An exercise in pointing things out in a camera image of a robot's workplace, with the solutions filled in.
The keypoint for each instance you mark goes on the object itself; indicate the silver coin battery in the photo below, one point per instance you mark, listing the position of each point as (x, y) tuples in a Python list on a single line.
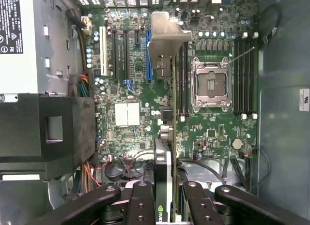
[(237, 143)]

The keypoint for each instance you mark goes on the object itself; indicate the white chipset heatsink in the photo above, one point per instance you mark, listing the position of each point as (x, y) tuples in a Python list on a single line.
[(127, 113)]

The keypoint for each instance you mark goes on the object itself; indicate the grey power supply unit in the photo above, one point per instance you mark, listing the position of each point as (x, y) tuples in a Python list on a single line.
[(55, 53)]

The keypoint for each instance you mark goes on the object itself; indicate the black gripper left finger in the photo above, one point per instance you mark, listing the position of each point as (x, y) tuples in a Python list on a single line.
[(141, 203)]

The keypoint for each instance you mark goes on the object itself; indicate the blue expansion slot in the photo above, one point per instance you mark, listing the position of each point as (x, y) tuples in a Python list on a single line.
[(148, 72)]

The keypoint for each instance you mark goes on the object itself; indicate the white power connector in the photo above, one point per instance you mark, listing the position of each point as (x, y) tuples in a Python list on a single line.
[(86, 25)]

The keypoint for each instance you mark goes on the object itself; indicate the white case wall sticker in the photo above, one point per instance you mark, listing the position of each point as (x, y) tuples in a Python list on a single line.
[(304, 99)]

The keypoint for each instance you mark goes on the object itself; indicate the black RAM slot bank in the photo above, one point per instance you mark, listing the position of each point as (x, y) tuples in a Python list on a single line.
[(244, 75), (182, 89)]

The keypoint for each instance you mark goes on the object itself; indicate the green motherboard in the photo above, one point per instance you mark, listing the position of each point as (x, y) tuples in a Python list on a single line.
[(218, 128)]

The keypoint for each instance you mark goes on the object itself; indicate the black power supply label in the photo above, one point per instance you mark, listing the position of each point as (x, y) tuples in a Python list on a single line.
[(10, 21)]

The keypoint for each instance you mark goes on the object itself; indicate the thin metal locking lever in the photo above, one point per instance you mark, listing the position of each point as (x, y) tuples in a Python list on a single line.
[(242, 54)]

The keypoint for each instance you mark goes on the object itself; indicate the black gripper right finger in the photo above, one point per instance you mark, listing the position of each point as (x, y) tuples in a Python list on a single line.
[(201, 205)]

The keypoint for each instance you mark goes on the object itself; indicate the short black expansion slot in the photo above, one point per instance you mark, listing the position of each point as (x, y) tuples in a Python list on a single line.
[(137, 37)]

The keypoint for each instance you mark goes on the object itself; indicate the metal CPU socket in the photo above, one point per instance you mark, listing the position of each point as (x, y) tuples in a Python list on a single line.
[(210, 84)]

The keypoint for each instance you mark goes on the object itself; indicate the white expansion slot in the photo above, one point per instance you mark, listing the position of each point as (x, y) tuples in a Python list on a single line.
[(103, 50)]

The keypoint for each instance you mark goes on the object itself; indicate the black plastic fan shroud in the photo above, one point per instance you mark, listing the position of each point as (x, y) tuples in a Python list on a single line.
[(24, 128)]

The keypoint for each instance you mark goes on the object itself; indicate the long black expansion slot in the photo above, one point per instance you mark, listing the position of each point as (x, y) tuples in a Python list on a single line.
[(115, 53), (125, 53)]

